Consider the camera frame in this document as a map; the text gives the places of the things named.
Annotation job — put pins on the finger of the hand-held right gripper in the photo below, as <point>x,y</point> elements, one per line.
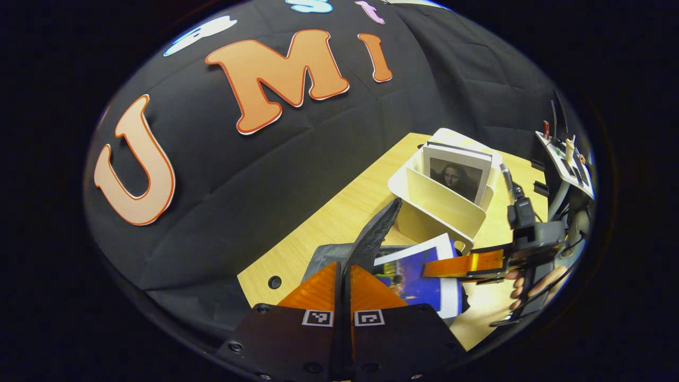
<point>467,264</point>

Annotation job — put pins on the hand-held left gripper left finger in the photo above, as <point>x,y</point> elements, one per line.
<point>286,345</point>

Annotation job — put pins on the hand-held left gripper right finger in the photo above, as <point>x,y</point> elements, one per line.
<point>403,345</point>

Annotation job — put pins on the blue cover book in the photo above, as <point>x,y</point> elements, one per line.
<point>408,291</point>

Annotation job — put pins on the white bookshelf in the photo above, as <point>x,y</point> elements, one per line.
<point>440,212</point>

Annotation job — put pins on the portrait cover book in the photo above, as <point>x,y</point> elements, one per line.
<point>456,175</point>

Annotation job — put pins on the white tool rack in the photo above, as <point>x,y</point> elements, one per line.
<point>559,159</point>

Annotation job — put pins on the black backdrop cloth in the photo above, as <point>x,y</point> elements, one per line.
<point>212,185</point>

